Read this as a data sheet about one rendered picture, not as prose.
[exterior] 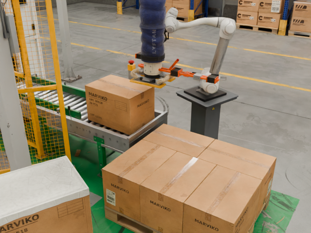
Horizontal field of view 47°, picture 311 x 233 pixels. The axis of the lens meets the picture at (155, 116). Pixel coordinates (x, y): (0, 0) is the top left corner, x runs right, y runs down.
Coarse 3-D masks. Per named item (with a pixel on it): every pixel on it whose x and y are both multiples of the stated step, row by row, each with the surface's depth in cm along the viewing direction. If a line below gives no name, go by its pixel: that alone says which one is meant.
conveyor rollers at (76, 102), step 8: (24, 80) 490; (40, 96) 448; (48, 96) 447; (56, 96) 447; (64, 96) 446; (72, 96) 445; (64, 104) 424; (72, 104) 423; (80, 104) 422; (88, 120) 385; (104, 128) 369
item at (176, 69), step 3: (171, 69) 321; (174, 69) 325; (177, 69) 325; (180, 69) 321; (171, 72) 322; (174, 72) 319; (177, 72) 318; (180, 72) 322; (171, 75) 322; (174, 75) 320; (177, 75) 319; (180, 75) 323
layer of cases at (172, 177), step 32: (160, 128) 369; (128, 160) 315; (160, 160) 315; (192, 160) 315; (224, 160) 315; (256, 160) 315; (128, 192) 296; (160, 192) 276; (192, 192) 276; (224, 192) 276; (256, 192) 284; (160, 224) 289; (192, 224) 269; (224, 224) 251
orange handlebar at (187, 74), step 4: (140, 64) 341; (160, 68) 329; (164, 68) 330; (168, 68) 329; (168, 72) 325; (184, 72) 321; (188, 72) 319; (188, 76) 316; (192, 76) 314; (204, 76) 312; (216, 80) 304
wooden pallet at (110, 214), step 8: (264, 208) 337; (112, 216) 321; (120, 216) 323; (256, 216) 309; (120, 224) 319; (128, 224) 318; (136, 224) 318; (136, 232) 311; (144, 232) 309; (152, 232) 309; (160, 232) 293; (248, 232) 296
